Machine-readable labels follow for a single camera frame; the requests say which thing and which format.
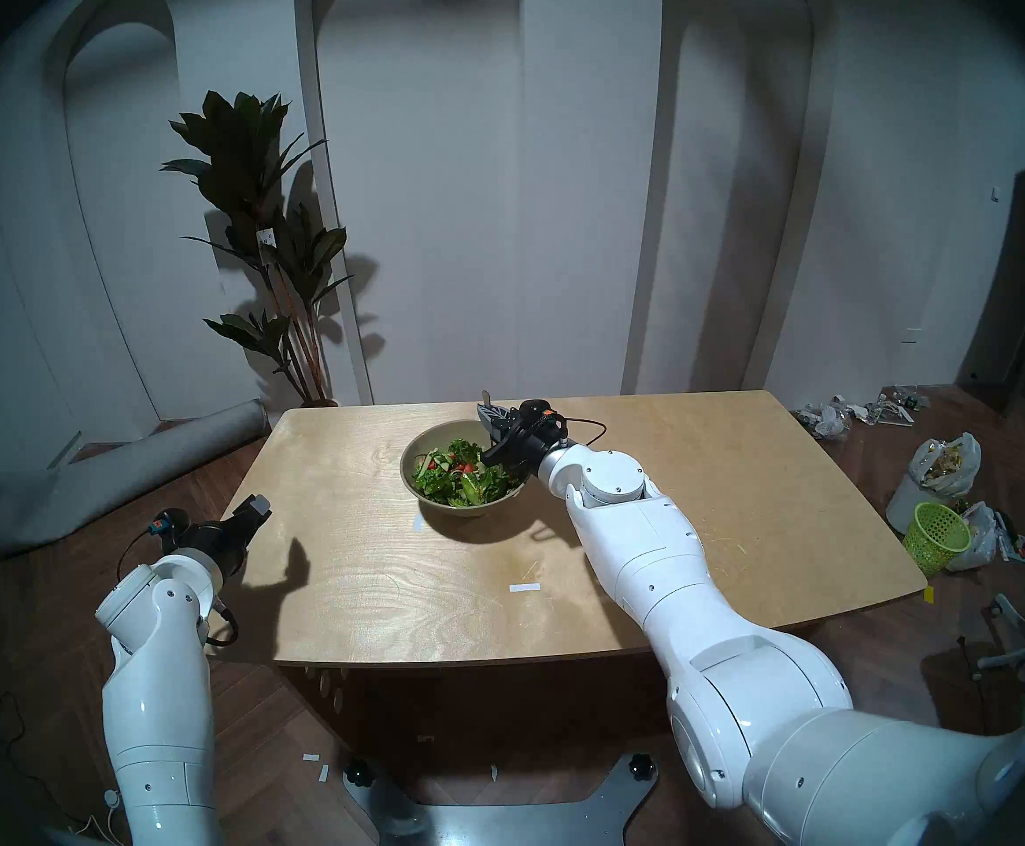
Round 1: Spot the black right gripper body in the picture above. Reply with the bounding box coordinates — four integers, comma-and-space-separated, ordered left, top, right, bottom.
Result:
480, 421, 571, 484

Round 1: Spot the tall dark green potted plant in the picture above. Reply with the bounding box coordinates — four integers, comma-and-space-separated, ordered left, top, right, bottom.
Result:
160, 91, 355, 409

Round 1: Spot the white plastic bag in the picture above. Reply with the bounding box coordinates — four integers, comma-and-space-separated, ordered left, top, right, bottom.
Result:
948, 501, 999, 574

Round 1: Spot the green salad with tomato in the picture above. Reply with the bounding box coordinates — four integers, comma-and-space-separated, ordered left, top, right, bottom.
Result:
413, 439, 522, 508

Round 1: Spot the green plastic basket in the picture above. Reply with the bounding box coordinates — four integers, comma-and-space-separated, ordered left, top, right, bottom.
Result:
903, 501, 973, 576

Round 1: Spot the pile of litter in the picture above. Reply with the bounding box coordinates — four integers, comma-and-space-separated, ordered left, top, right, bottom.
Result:
792, 384, 929, 440

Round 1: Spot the rolled grey mat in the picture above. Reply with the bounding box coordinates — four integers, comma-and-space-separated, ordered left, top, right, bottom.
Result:
0, 399, 271, 561

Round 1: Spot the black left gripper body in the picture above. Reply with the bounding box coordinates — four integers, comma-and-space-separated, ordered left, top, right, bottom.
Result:
173, 520, 254, 581

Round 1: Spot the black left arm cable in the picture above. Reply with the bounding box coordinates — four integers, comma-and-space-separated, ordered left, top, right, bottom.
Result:
116, 527, 238, 647

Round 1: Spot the white bin with trash bag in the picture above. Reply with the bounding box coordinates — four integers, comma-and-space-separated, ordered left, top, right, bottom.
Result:
885, 432, 982, 534

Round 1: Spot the beige ceramic salad bowl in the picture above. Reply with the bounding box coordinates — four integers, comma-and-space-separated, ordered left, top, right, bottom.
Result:
400, 419, 526, 517

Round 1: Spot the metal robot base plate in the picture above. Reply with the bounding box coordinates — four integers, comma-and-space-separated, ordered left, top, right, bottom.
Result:
342, 752, 659, 846

